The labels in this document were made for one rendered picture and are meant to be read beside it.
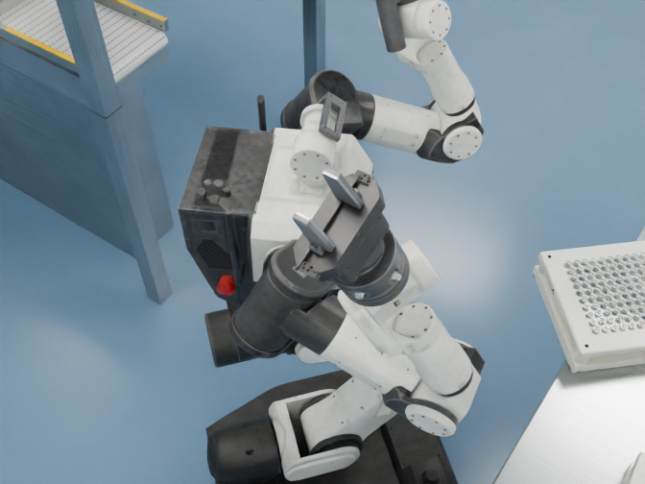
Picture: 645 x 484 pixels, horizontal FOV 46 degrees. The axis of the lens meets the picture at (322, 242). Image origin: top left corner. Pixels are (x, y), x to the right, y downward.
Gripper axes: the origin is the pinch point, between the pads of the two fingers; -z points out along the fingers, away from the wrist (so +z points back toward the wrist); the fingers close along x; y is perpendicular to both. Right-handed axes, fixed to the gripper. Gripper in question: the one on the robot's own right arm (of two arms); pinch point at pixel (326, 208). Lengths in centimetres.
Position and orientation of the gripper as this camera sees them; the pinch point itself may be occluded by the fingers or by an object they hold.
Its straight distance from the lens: 76.7
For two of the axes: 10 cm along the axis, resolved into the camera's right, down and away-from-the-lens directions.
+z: 3.3, 4.0, 8.5
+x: 5.4, -8.2, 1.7
